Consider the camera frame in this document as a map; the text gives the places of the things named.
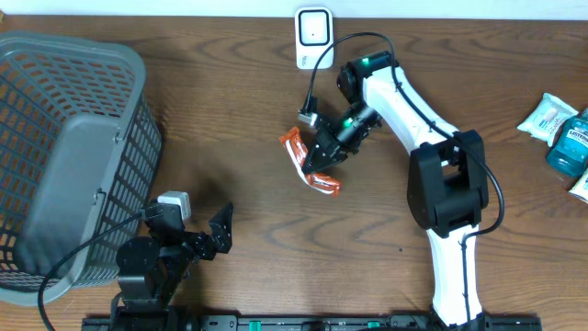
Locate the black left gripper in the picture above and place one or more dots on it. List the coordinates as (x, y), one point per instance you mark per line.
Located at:
(220, 234)

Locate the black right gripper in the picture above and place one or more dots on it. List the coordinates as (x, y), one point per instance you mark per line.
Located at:
(334, 150)

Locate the red chocolate bar wrapper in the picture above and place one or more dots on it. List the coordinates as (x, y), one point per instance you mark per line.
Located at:
(297, 152)

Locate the light green tissue pack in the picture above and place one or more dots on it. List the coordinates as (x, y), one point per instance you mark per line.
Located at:
(545, 121)

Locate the blue mouthwash bottle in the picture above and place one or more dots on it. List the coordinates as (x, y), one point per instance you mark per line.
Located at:
(569, 155)

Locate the yellow snack bag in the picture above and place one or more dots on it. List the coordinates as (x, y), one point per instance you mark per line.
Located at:
(580, 188)

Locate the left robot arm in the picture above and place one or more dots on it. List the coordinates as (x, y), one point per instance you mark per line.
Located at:
(151, 267)

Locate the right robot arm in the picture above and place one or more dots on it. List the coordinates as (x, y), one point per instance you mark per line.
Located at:
(447, 184)

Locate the white barcode scanner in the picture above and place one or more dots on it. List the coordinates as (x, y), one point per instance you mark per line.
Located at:
(314, 32)

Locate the grey plastic shopping basket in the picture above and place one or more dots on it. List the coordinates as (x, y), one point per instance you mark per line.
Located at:
(79, 150)

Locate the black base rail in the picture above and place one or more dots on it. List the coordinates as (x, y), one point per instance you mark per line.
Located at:
(420, 322)

